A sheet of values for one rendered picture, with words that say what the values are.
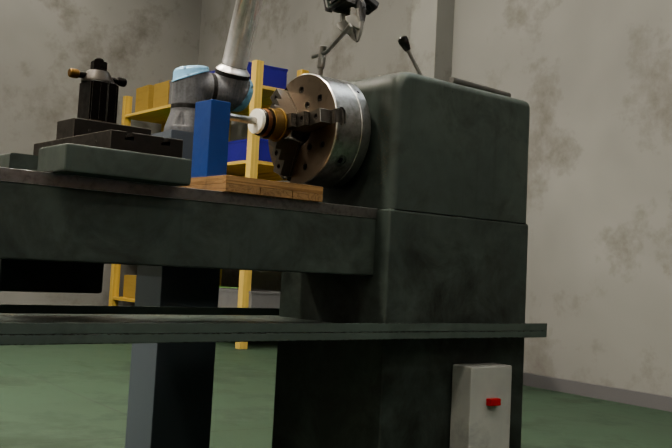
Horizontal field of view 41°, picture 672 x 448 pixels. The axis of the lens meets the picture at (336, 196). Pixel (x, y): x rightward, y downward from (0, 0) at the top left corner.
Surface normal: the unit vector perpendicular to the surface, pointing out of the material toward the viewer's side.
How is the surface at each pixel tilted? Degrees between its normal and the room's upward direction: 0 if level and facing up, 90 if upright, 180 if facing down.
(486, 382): 90
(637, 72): 90
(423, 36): 90
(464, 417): 90
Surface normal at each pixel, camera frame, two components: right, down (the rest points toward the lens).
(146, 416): -0.82, -0.09
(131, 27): 0.57, -0.04
